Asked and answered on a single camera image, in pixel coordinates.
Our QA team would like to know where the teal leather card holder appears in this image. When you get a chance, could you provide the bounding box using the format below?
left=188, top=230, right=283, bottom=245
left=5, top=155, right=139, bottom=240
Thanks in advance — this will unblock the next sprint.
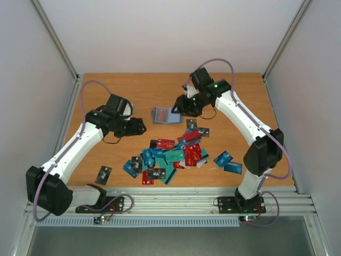
left=151, top=107, right=183, bottom=124

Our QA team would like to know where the red gold VIP card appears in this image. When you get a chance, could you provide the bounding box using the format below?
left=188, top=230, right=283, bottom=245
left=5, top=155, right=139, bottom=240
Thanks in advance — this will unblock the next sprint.
left=183, top=144, right=203, bottom=166

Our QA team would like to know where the black card near right arm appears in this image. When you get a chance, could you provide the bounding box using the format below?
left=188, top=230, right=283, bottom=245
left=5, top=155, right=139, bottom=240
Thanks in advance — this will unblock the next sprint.
left=196, top=127, right=210, bottom=137

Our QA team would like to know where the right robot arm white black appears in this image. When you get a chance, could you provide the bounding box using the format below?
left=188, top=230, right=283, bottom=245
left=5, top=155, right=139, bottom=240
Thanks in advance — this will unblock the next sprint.
left=172, top=67, right=284, bottom=212

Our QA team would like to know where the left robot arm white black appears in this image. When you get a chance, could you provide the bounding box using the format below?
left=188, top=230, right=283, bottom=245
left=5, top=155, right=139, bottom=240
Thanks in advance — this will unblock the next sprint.
left=26, top=94, right=147, bottom=221

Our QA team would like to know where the red card with magnetic stripe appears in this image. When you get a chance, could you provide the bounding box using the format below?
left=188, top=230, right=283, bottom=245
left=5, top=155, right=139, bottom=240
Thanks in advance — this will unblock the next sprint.
left=183, top=130, right=201, bottom=143

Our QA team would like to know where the blue card left pile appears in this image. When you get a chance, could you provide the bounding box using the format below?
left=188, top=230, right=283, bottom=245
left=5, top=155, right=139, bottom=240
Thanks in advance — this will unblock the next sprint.
left=142, top=148, right=156, bottom=166

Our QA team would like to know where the red VIP card in pile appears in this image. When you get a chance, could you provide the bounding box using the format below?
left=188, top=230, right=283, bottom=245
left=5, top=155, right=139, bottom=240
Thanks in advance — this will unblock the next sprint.
left=157, top=139, right=175, bottom=150

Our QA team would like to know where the black card left pile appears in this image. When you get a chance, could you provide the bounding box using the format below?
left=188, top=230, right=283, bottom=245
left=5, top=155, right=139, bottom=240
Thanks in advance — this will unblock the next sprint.
left=131, top=156, right=143, bottom=174

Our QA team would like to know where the teal VIP card centre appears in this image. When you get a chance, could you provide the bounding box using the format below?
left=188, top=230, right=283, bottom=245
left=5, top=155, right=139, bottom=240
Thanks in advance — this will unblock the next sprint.
left=156, top=150, right=185, bottom=167

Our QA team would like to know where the black card on red card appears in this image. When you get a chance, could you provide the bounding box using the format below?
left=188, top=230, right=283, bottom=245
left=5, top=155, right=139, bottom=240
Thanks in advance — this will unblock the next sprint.
left=147, top=168, right=166, bottom=180

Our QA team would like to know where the lone black VIP card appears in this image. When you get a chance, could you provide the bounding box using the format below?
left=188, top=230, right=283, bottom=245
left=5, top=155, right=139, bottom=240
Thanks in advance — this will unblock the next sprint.
left=95, top=166, right=112, bottom=186

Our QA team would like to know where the teal card with black stripe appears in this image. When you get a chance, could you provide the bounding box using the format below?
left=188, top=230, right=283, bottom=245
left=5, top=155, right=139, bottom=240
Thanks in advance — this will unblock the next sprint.
left=164, top=169, right=177, bottom=186

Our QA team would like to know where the blue card far right upper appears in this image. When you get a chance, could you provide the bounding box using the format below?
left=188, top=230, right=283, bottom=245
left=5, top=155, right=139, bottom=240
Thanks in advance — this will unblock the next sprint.
left=214, top=151, right=233, bottom=168

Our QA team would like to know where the blue card far right lower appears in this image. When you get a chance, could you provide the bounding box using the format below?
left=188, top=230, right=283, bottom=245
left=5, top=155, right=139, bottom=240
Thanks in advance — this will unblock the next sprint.
left=224, top=161, right=243, bottom=175

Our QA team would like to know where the left small circuit board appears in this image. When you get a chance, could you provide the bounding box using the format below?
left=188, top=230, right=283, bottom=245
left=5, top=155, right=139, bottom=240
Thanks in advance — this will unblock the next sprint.
left=93, top=215, right=111, bottom=225

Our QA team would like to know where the small circuit board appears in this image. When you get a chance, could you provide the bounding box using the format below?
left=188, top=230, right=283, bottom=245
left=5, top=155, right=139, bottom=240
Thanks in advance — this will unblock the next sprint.
left=239, top=215, right=258, bottom=223
left=93, top=215, right=111, bottom=225

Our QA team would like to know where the right small circuit board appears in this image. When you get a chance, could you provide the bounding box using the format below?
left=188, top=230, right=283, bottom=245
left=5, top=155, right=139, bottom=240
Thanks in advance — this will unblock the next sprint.
left=239, top=215, right=258, bottom=223

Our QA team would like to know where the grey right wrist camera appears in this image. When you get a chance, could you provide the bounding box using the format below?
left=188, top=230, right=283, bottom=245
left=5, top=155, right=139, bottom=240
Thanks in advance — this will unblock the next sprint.
left=182, top=84, right=198, bottom=98

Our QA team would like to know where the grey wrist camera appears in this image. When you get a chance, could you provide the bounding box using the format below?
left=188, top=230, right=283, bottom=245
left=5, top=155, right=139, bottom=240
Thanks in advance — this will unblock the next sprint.
left=182, top=84, right=198, bottom=98
left=124, top=103, right=135, bottom=116

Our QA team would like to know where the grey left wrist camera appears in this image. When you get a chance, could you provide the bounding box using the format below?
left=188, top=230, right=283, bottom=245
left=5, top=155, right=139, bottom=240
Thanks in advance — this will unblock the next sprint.
left=124, top=103, right=135, bottom=116

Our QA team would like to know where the aluminium frame rail front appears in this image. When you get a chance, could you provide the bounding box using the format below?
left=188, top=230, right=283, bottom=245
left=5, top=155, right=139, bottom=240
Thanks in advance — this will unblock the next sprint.
left=25, top=186, right=318, bottom=217

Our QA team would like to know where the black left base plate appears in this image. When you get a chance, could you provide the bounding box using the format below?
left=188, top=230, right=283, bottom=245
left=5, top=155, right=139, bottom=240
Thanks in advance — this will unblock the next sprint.
left=75, top=196, right=125, bottom=214

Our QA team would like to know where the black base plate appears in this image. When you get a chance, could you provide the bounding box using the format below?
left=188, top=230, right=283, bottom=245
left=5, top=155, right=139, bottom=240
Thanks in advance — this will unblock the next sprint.
left=216, top=196, right=266, bottom=214
left=75, top=196, right=125, bottom=214

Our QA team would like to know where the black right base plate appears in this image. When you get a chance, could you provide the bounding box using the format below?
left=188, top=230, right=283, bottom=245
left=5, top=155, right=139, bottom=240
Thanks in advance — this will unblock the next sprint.
left=216, top=196, right=266, bottom=214

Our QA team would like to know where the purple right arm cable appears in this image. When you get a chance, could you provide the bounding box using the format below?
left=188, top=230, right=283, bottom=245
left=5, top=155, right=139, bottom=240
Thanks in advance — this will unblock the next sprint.
left=186, top=58, right=291, bottom=227

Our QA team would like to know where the grey slotted cable duct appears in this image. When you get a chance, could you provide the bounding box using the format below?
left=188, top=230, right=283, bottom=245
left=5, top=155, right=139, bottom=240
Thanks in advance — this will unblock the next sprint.
left=37, top=216, right=240, bottom=228

